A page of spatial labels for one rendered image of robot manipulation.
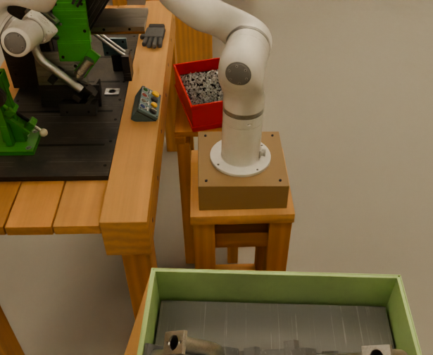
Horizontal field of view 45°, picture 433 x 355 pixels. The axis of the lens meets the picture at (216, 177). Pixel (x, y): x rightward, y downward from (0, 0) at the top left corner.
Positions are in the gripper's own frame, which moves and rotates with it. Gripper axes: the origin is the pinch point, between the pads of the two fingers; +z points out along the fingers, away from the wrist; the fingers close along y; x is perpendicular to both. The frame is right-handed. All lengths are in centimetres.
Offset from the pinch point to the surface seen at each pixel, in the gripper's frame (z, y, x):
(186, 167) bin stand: 10, -74, 10
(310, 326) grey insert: -80, -98, -15
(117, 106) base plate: 4.8, -36.3, 7.6
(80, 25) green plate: 2.8, -8.5, -6.3
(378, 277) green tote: -77, -101, -35
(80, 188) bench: -35, -41, 21
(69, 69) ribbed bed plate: 5.0, -15.4, 9.4
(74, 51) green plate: 2.9, -12.7, 2.0
